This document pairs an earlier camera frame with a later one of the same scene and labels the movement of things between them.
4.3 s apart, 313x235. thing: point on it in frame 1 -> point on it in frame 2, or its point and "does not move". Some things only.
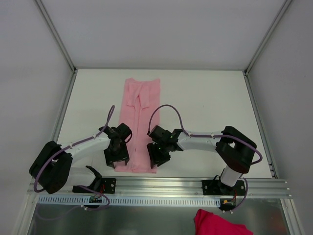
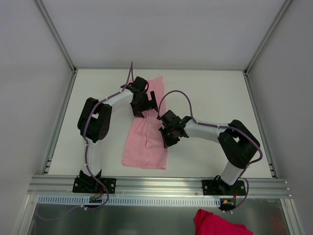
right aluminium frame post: (269, 33) does not move
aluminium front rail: (79, 185) does not move
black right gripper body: (158, 156) -> (169, 134)
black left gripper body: (116, 159) -> (145, 105)
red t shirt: (208, 223) does not move
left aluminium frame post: (56, 35) does not move
